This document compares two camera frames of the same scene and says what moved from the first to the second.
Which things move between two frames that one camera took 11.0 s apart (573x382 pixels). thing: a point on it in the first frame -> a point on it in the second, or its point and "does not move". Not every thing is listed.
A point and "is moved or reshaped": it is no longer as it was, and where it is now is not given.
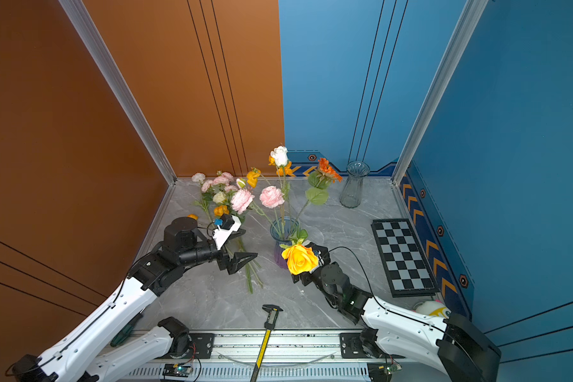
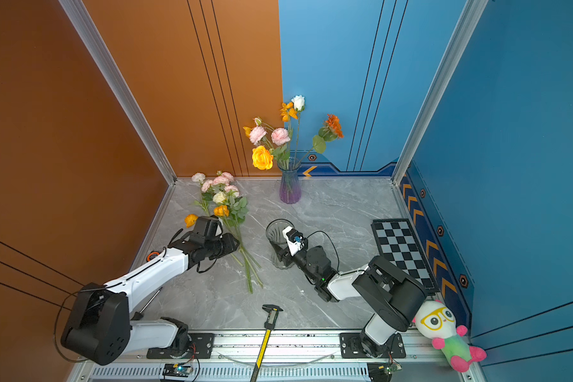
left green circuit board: (177, 369) does not move
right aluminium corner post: (462, 33) does not move
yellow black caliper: (269, 325) does not move
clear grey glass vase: (350, 196) -> (274, 231)
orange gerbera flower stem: (321, 179) -> (331, 130)
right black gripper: (305, 276) -> (282, 255)
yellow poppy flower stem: (255, 173) -> (287, 113)
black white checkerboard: (406, 268) does not move
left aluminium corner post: (77, 13) does not move
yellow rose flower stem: (300, 259) is moved or reshaped
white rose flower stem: (280, 155) -> (298, 103)
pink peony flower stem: (243, 200) -> (278, 138)
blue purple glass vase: (282, 231) -> (290, 190)
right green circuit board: (382, 372) does not move
